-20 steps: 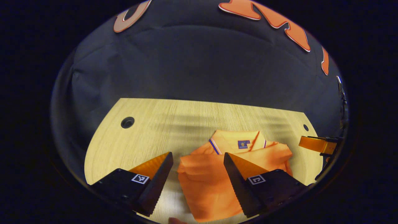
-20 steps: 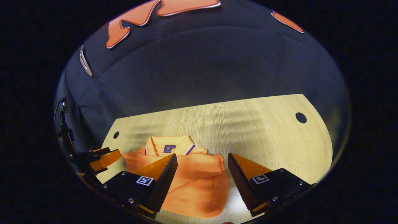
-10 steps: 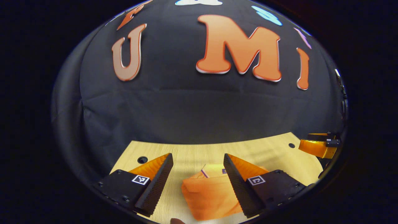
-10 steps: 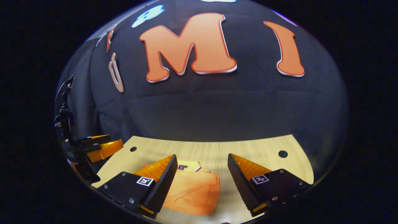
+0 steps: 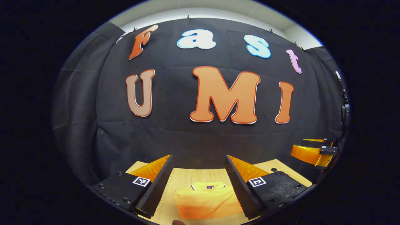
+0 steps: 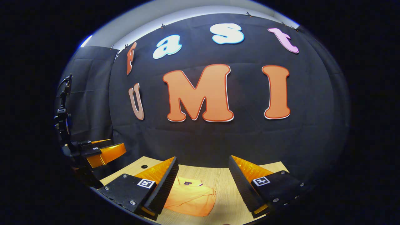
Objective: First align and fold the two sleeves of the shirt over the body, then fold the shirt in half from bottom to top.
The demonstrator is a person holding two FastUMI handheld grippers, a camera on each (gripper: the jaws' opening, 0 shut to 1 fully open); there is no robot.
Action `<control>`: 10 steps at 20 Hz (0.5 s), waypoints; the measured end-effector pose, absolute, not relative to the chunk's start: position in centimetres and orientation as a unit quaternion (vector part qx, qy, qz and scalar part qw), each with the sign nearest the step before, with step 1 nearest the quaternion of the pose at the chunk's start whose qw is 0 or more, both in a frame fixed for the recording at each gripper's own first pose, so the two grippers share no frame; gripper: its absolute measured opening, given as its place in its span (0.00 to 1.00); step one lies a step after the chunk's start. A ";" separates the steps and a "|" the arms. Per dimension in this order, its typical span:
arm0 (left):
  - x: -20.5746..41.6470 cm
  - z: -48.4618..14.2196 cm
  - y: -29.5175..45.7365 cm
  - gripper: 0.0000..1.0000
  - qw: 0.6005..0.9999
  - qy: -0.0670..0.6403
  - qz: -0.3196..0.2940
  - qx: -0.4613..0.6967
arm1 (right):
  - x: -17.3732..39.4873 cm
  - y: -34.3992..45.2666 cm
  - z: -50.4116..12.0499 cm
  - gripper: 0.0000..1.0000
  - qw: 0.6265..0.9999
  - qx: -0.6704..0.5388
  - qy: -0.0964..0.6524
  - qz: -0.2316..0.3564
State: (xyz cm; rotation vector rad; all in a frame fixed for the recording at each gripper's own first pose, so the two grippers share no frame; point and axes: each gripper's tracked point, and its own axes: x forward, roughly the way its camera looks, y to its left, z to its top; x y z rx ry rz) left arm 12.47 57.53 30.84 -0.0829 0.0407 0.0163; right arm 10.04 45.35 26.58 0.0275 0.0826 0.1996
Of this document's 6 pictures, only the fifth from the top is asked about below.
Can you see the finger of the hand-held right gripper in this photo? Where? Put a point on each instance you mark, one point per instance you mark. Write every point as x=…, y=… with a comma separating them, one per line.
x=307, y=154
x=315, y=142

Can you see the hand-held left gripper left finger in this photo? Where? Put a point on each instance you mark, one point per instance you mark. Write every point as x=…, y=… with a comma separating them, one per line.
x=159, y=187

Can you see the orange T-shirt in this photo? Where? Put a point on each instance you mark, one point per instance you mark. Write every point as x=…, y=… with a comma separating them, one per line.
x=206, y=203

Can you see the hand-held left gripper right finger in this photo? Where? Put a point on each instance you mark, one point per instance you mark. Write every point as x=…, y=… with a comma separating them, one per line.
x=240, y=190

